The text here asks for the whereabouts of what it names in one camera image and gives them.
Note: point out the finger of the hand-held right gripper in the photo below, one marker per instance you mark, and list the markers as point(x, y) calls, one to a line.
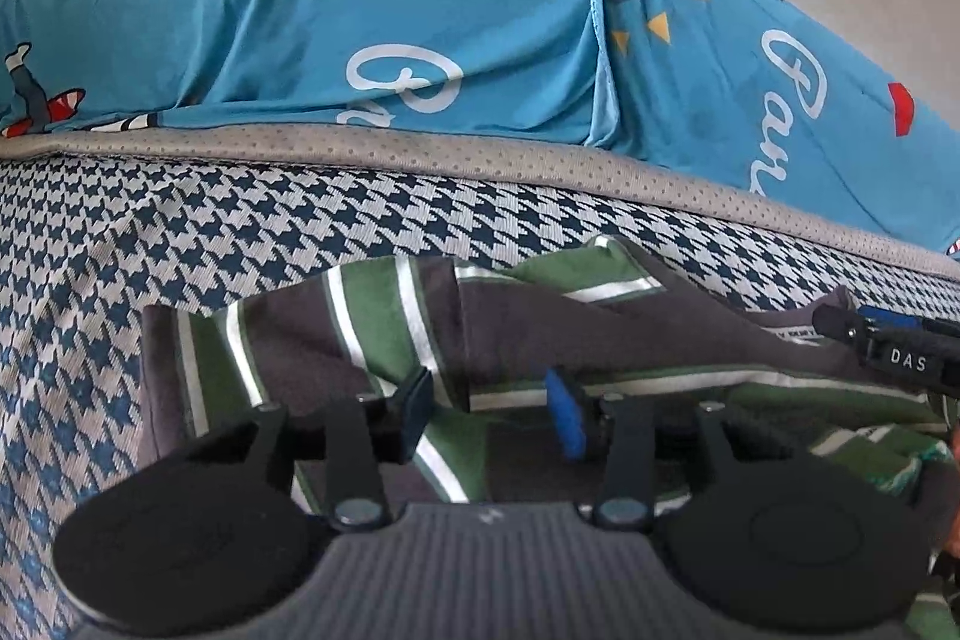
point(840, 323)
point(892, 316)

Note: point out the blue houndstooth mat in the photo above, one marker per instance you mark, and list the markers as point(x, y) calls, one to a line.
point(225, 212)

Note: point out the green grey striped shirt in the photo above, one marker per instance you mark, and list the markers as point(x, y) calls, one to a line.
point(525, 317)

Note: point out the blue printed bumper cushion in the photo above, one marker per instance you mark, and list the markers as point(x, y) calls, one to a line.
point(712, 85)
point(262, 25)

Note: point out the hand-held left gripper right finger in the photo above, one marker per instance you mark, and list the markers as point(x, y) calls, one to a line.
point(566, 415)

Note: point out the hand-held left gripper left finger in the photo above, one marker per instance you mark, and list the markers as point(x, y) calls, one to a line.
point(412, 411)

